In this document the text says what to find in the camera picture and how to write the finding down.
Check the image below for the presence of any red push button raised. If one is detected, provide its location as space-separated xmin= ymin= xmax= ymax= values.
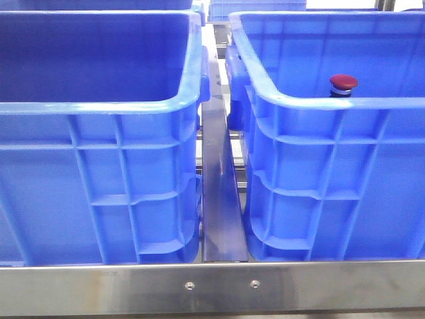
xmin=329 ymin=74 xmax=358 ymax=98

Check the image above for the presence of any blue source bin with buttons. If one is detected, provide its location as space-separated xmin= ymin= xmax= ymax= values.
xmin=1 ymin=11 xmax=209 ymax=267

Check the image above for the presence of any dark metal divider bar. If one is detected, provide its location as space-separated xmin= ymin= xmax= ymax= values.
xmin=202 ymin=58 xmax=249 ymax=263

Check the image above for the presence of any blue destination bin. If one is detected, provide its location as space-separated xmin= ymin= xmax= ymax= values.
xmin=226 ymin=11 xmax=424 ymax=262

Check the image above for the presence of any blue bin back centre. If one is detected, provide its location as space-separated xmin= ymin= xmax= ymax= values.
xmin=208 ymin=0 xmax=307 ymax=22

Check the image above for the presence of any blue bin back left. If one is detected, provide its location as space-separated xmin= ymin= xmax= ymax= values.
xmin=1 ymin=0 xmax=203 ymax=12

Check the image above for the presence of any steel front rail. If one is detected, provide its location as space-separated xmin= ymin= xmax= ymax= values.
xmin=1 ymin=260 xmax=424 ymax=316

